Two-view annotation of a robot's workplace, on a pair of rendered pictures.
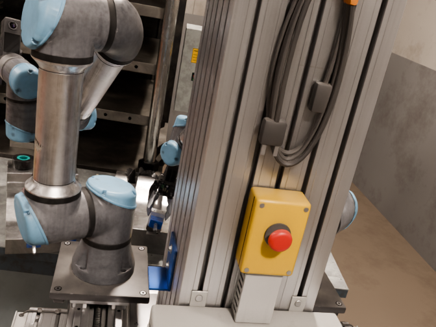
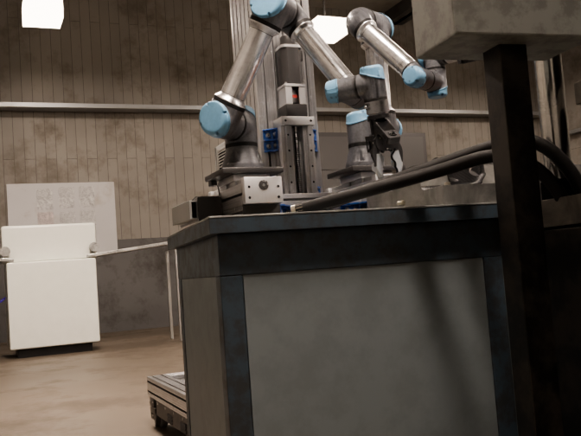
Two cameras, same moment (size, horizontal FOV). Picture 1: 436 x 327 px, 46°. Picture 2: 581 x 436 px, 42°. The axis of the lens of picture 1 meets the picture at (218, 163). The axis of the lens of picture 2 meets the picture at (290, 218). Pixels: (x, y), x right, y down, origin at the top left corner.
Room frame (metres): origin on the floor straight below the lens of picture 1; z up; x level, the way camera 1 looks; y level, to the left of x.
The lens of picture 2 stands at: (3.84, -0.55, 0.67)
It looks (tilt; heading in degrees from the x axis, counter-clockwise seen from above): 4 degrees up; 170
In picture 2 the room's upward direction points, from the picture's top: 4 degrees counter-clockwise
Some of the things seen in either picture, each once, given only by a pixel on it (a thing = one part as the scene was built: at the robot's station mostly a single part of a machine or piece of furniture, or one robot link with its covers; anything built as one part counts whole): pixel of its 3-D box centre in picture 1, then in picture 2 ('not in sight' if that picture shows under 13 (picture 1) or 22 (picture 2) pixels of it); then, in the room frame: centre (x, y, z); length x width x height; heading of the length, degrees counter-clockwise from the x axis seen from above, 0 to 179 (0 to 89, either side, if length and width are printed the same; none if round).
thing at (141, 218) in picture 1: (145, 202); (441, 192); (1.78, 0.25, 0.87); 0.50 x 0.26 x 0.14; 7
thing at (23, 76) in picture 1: (23, 79); (434, 57); (1.18, 0.50, 1.43); 0.11 x 0.08 x 0.09; 39
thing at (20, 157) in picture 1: (23, 161); not in sight; (1.80, 0.74, 0.93); 0.08 x 0.08 x 0.04
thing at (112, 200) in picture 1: (107, 207); (362, 126); (1.06, 0.23, 1.20); 0.13 x 0.12 x 0.14; 129
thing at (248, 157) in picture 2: not in sight; (242, 157); (1.17, -0.25, 1.09); 0.15 x 0.15 x 0.10
